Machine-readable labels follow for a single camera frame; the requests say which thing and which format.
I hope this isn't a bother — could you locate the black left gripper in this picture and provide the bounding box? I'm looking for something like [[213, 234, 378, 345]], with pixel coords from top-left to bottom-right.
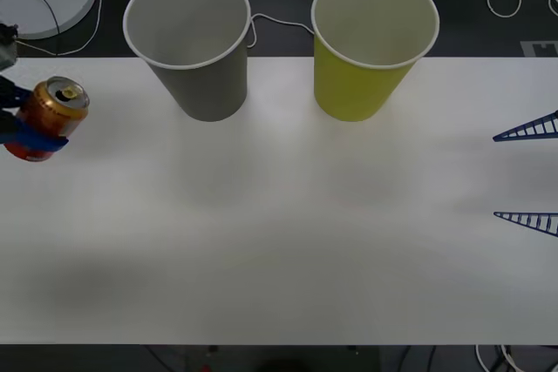
[[0, 77, 70, 152]]

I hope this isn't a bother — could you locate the yellow-green plastic waste bin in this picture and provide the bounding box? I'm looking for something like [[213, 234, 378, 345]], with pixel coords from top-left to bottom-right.
[[310, 0, 439, 124]]

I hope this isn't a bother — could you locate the red orange drink can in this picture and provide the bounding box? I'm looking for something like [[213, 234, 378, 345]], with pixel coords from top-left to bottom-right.
[[3, 75, 91, 163]]

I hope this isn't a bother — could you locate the grey plastic waste bin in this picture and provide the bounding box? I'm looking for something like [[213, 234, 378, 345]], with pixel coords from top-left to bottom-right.
[[122, 0, 253, 123]]

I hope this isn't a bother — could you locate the white cable under table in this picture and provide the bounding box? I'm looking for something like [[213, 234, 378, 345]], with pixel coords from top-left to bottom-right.
[[474, 343, 527, 372]]

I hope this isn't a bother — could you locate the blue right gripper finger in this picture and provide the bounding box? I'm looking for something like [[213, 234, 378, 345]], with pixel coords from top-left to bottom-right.
[[493, 211, 558, 239], [492, 110, 558, 143]]

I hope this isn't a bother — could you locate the white power strip cable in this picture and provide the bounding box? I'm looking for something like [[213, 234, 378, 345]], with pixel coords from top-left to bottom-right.
[[113, 0, 316, 49]]

